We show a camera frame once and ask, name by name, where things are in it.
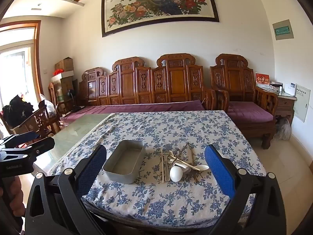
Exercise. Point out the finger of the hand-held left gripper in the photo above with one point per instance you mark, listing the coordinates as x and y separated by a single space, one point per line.
24 136
36 148

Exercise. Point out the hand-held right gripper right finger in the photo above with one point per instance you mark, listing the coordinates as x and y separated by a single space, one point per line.
220 171

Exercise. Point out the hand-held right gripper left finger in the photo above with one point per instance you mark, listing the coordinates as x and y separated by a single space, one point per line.
94 169

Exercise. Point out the white plastic spoon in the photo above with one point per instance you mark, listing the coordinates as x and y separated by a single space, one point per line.
203 167

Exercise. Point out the brown chopstick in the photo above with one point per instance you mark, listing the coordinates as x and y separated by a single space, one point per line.
191 155
198 176

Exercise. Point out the grey metal tray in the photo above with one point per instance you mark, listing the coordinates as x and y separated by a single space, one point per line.
123 164

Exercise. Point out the person's left hand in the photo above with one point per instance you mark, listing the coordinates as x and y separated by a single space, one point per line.
14 198

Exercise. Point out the small wooden chair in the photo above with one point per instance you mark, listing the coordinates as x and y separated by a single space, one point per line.
39 122

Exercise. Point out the black bag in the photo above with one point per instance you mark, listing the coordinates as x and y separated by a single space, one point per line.
17 110

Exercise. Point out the metal spoon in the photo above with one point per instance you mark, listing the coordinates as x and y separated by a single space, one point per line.
187 170

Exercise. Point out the white ceramic spoon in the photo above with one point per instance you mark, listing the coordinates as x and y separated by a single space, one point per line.
176 173

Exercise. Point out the large cardboard box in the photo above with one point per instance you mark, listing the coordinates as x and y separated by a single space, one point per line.
62 90

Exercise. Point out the blue floral tablecloth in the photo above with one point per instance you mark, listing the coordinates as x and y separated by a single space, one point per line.
176 127

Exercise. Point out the purple armchair cushion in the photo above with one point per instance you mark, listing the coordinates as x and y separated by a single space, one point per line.
247 112

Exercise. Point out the white box with red items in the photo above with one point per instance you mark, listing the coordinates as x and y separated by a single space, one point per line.
62 76

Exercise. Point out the purple sofa cushion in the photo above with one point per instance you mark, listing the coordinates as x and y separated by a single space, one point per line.
137 107

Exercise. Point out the grey feather duster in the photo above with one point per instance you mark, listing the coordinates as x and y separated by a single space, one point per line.
283 129

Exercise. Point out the brown cardboard box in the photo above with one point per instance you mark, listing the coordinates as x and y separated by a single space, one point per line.
64 64

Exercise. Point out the wooden side table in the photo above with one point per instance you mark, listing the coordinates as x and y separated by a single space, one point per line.
285 107

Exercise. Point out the carved wooden armchair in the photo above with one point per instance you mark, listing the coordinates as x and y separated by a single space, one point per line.
232 78

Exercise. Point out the carved wooden sofa bench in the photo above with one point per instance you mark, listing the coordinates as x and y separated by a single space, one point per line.
146 83

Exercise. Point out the red desk calendar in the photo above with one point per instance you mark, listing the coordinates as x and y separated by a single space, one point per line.
262 79

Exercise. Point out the tissue box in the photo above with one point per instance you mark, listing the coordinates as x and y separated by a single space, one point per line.
275 86

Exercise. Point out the white electrical panel door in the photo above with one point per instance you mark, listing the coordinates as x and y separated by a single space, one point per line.
302 102

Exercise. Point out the green framed notice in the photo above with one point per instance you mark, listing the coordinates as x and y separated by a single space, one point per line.
283 30

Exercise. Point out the framed peacock painting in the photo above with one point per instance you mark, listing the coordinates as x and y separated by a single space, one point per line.
159 5

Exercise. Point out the wooden door frame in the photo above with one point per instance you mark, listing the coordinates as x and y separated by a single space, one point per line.
37 61

